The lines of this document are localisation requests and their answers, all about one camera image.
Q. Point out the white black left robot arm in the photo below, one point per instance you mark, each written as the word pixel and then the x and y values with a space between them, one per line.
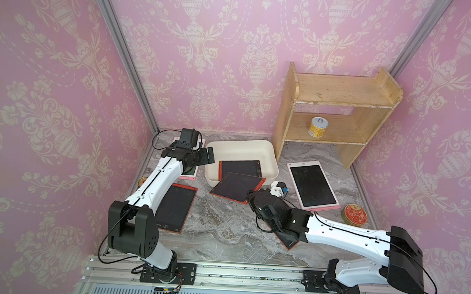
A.
pixel 132 225

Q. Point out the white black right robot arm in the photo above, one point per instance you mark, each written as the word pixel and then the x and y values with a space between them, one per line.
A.
pixel 385 257

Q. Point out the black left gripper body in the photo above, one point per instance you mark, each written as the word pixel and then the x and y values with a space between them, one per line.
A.
pixel 200 156

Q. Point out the pink writing tablet rainbow screen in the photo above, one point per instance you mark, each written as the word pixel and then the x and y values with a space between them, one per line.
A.
pixel 189 174

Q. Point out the aluminium front rail frame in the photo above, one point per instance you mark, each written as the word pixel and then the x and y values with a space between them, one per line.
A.
pixel 209 277

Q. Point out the round tin left side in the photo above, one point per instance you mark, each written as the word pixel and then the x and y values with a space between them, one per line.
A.
pixel 141 181

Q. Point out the wooden shelf unit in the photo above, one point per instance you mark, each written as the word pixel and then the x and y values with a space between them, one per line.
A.
pixel 356 108

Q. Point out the yellow white tin can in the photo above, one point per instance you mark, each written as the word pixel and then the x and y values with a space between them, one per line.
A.
pixel 318 127

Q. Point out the red black Newsmy tablet top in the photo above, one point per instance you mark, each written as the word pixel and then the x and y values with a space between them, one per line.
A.
pixel 175 207

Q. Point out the red black newsmy tablet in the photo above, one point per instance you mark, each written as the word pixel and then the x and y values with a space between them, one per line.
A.
pixel 175 207
pixel 288 244

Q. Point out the pink writing tablet dark screen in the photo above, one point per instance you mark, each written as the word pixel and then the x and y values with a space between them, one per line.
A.
pixel 314 191

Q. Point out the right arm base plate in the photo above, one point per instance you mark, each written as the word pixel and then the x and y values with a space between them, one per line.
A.
pixel 316 282

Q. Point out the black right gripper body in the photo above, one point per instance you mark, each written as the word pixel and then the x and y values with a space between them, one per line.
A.
pixel 253 202

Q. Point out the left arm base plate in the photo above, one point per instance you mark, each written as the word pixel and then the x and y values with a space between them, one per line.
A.
pixel 177 273

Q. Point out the white plastic storage box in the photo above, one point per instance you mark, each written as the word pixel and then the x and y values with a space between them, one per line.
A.
pixel 237 150

